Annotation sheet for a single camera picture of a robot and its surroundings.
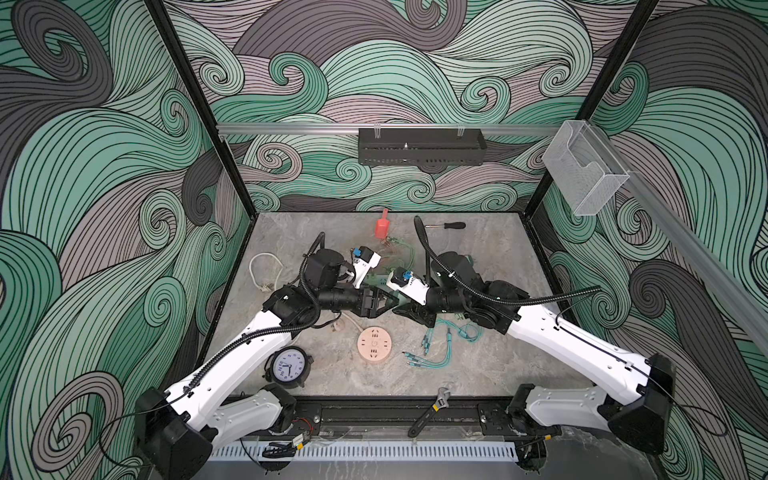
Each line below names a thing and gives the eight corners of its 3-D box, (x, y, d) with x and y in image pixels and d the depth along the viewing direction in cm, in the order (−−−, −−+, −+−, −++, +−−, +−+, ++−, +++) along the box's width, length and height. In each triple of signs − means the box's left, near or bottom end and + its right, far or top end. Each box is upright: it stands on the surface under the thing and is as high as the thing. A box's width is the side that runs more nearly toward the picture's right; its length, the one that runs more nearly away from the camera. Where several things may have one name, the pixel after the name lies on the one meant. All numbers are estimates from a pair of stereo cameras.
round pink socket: (357, 364, 84) (356, 360, 82) (358, 330, 91) (358, 326, 88) (392, 364, 84) (392, 361, 82) (391, 330, 91) (391, 326, 88)
